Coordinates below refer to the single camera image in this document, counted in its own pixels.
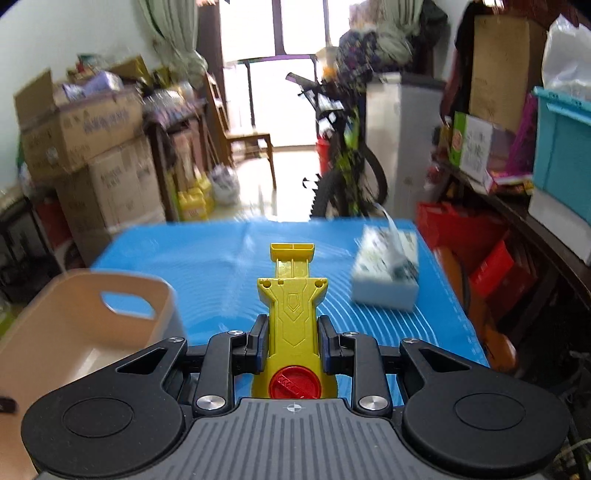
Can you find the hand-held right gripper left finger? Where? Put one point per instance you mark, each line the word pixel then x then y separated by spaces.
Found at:
pixel 259 344

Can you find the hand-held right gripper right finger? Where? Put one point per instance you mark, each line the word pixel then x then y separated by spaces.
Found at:
pixel 327 344

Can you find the yellow toy launcher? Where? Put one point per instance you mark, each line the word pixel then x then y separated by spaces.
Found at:
pixel 291 318

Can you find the beige plastic basket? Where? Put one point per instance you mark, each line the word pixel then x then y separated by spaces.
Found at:
pixel 69 323

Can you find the white tissue box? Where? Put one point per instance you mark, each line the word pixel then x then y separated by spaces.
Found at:
pixel 385 281

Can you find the blue silicone mat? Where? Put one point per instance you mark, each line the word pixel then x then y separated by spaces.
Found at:
pixel 207 258

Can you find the yellow plastic jugs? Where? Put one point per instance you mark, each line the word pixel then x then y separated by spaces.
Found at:
pixel 194 201

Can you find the knotted white floor bag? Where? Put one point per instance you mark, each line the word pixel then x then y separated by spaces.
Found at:
pixel 225 184

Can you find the red paper bags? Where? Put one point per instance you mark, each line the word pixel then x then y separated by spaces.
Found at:
pixel 475 249

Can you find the black green bicycle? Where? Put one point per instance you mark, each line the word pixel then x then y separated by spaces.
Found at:
pixel 344 161

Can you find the wooden chair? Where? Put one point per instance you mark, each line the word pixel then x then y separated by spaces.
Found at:
pixel 249 138

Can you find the large closed cardboard box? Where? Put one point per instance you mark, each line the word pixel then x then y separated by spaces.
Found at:
pixel 115 194

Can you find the dark wooden bench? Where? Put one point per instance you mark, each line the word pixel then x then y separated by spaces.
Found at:
pixel 545 240

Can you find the green and white carton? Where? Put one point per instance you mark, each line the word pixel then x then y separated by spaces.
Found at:
pixel 471 147

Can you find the white box under bin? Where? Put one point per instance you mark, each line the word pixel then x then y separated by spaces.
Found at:
pixel 561 226

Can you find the open cardboard box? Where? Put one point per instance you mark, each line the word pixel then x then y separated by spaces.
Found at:
pixel 78 134

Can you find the teal storage bin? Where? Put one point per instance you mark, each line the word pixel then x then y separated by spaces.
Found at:
pixel 563 147

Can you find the pile of clothes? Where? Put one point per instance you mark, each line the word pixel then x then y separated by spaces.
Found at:
pixel 383 32

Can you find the pale green curtain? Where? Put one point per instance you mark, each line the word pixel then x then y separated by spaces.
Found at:
pixel 175 32

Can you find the tall brown cardboard panel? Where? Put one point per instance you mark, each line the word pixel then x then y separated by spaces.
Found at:
pixel 503 69

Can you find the white plastic bag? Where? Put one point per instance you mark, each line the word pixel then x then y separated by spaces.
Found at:
pixel 568 55

